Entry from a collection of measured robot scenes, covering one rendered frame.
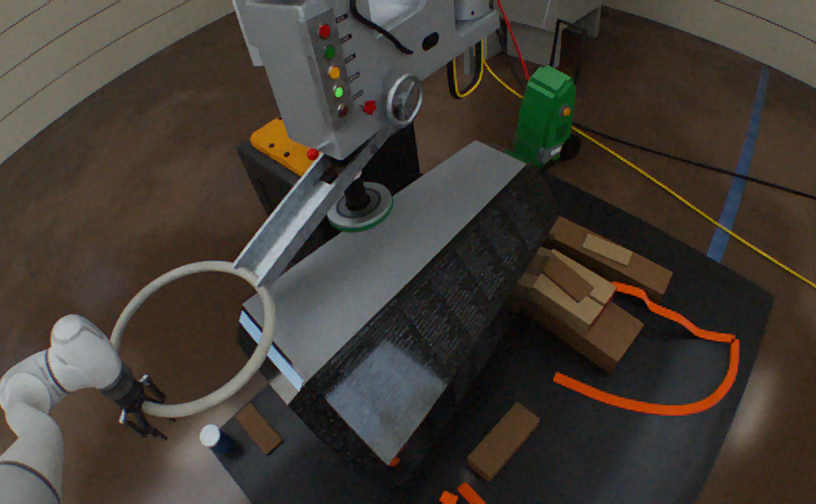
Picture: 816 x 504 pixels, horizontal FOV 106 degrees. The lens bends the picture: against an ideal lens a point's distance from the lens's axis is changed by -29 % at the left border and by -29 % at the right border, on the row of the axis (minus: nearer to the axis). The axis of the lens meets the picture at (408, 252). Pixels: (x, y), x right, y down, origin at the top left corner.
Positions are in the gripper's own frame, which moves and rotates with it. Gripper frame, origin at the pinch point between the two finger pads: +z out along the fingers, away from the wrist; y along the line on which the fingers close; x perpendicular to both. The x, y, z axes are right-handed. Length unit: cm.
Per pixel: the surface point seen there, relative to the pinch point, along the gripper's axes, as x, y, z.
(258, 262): -10, 49, -10
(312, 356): -31.8, 30.0, 0.7
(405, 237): -47, 72, -4
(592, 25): -154, 439, 21
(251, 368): -23.8, 17.4, -10.6
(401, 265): -48, 62, -3
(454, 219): -60, 81, -6
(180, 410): -11.6, 2.2, -10.9
